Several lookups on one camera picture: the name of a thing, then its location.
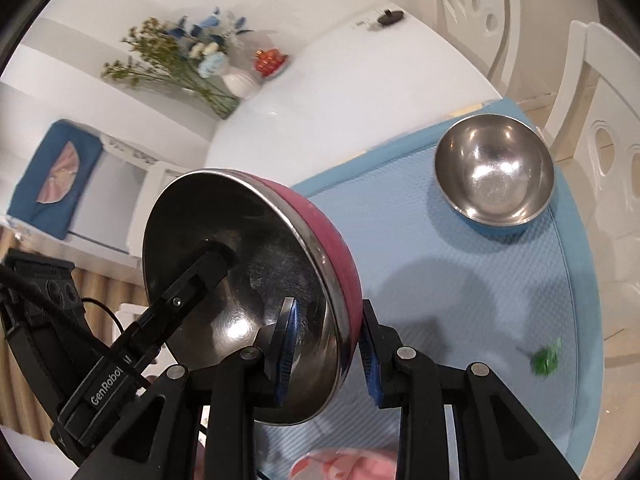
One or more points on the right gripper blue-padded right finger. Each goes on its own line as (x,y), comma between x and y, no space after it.
(378,345)

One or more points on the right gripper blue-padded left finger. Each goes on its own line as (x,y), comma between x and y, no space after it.
(277,342)

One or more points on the red steel bowl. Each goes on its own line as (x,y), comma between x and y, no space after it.
(282,247)

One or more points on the pink plastic bowl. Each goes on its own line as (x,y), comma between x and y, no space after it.
(345,464)

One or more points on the light blue table mat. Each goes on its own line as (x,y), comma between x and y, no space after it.
(460,296)

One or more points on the white refrigerator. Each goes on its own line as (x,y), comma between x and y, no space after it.
(106,207)

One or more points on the small green toy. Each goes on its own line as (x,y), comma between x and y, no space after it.
(545,360)

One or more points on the white chair far left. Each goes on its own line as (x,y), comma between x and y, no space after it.
(157,177)

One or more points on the white chair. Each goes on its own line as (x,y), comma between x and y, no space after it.
(157,177)
(607,148)
(487,32)

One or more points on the blue steel bowl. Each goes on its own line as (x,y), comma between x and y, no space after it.
(495,172)

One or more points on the red lidded cup on saucer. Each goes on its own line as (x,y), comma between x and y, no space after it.
(268,63)

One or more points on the white chair near right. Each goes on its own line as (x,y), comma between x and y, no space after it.
(607,148)

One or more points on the white vase with blue flowers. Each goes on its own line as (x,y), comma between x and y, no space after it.
(209,45)

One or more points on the glass vase with green stems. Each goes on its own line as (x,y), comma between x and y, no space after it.
(159,55)

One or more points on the small black lid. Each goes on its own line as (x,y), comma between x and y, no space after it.
(390,17)

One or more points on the white chair far right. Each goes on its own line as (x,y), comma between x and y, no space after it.
(487,32)

